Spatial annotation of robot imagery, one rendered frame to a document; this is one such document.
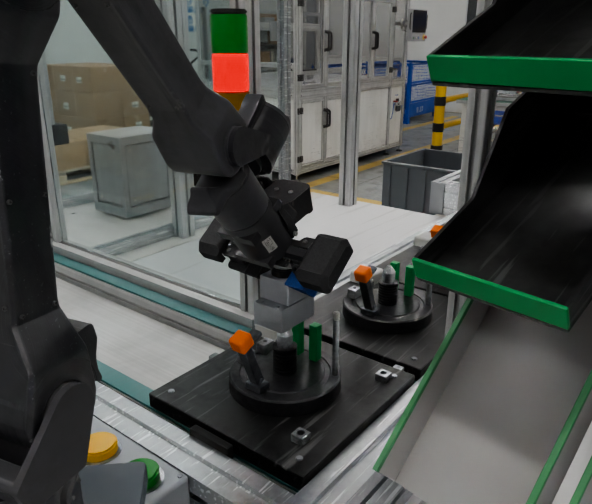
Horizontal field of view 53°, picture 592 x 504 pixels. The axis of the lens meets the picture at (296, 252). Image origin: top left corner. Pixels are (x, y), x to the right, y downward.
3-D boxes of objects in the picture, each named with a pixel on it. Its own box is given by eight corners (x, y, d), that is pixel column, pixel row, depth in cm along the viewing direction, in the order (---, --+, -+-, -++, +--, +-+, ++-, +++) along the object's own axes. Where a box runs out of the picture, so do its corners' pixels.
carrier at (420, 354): (419, 383, 78) (427, 297, 74) (280, 330, 92) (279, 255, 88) (488, 318, 96) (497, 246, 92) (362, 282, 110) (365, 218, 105)
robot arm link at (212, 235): (301, 251, 54) (331, 200, 57) (166, 216, 65) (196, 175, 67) (330, 297, 60) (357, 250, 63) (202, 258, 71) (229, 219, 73)
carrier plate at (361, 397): (302, 493, 59) (302, 476, 58) (149, 406, 73) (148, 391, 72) (414, 388, 77) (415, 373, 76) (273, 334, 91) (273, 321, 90)
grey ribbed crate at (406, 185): (510, 235, 240) (518, 180, 232) (378, 209, 276) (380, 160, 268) (542, 212, 271) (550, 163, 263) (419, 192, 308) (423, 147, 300)
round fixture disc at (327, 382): (294, 432, 65) (294, 417, 64) (206, 388, 73) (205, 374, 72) (362, 378, 75) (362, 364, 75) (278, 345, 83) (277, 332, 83)
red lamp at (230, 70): (231, 92, 79) (230, 54, 77) (205, 90, 82) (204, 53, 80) (256, 90, 83) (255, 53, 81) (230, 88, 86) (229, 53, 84)
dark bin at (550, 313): (568, 334, 41) (562, 255, 37) (416, 280, 50) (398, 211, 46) (717, 127, 53) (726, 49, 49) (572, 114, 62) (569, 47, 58)
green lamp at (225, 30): (230, 53, 77) (229, 13, 76) (203, 53, 80) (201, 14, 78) (255, 52, 81) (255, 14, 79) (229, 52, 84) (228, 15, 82)
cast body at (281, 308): (282, 334, 67) (281, 278, 65) (253, 324, 70) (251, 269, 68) (324, 309, 74) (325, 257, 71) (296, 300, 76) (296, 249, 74)
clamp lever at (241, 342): (258, 390, 68) (240, 345, 64) (245, 384, 69) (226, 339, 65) (276, 368, 70) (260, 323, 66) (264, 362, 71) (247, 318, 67)
